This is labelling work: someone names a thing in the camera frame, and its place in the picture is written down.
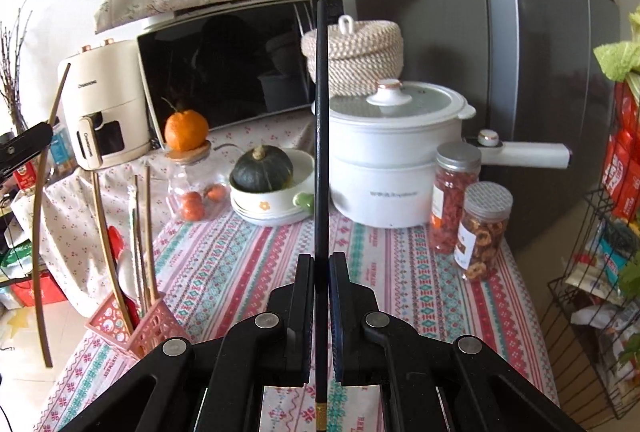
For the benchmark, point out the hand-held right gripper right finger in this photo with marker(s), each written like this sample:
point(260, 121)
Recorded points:
point(340, 312)

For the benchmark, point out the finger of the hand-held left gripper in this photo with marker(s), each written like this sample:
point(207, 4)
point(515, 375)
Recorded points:
point(25, 145)

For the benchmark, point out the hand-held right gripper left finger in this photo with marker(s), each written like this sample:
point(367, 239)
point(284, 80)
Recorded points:
point(302, 312)

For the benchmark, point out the red plastic spoon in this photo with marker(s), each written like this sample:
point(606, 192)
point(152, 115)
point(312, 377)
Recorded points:
point(115, 242)

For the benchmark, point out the pale chopstick with green print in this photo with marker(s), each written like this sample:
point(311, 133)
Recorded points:
point(136, 242)

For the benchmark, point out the white plastic spoon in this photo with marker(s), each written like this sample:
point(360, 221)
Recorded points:
point(129, 272)

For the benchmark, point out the black chopstick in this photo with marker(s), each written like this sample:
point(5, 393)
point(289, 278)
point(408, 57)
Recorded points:
point(321, 137)

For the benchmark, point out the pink perforated plastic basket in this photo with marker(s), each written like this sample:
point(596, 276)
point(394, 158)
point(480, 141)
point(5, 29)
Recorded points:
point(107, 327)

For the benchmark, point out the red tin box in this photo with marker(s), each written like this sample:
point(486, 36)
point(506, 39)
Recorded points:
point(26, 176)

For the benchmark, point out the bottle with blue label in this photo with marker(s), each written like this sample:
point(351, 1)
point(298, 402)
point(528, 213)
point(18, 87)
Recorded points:
point(62, 150)

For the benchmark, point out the striped patterned tablecloth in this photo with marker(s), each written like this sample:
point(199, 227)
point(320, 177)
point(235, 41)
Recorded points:
point(390, 272)

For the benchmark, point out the bare decorative twigs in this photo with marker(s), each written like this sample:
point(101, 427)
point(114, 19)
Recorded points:
point(12, 77)

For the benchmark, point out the cream air fryer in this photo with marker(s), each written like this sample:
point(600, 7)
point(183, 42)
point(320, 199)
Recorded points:
point(105, 87)

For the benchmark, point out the white electric cooking pot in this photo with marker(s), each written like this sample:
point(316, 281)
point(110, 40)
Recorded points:
point(380, 172)

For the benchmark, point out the red cardboard box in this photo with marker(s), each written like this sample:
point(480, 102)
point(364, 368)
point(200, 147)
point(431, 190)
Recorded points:
point(42, 289)

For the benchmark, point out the dark green pumpkin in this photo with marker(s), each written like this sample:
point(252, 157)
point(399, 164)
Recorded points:
point(260, 172)

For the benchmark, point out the small tangerine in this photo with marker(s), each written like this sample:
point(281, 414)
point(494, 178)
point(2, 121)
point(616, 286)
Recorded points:
point(191, 206)
point(216, 192)

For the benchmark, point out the jar of red dried fruit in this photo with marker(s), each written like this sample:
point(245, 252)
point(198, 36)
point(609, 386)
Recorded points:
point(447, 202)

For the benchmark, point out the jar of dried fruit rings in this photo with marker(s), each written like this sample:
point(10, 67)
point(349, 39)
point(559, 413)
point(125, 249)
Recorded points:
point(480, 237)

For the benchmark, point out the large tangerine with stem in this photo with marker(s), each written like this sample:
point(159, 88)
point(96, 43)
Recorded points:
point(186, 132)

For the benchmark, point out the glass jar with wooden lid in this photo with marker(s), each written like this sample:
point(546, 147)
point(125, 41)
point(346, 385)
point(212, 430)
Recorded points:
point(192, 177)

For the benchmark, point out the white microwave with black door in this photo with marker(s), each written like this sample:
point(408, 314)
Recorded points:
point(225, 62)

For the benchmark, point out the white plastic bag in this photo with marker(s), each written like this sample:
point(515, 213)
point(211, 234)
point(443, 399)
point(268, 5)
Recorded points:
point(595, 316)

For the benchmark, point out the blue white snack packet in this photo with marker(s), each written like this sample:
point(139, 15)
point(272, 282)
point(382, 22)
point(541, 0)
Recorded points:
point(617, 257)

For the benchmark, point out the grey refrigerator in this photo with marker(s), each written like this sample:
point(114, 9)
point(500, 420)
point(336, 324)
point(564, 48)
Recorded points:
point(440, 37)

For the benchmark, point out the green leafy herb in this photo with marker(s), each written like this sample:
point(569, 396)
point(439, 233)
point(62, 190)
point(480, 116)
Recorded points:
point(631, 274)

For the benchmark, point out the napa cabbage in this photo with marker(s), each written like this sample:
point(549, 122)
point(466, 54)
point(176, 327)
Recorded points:
point(617, 55)

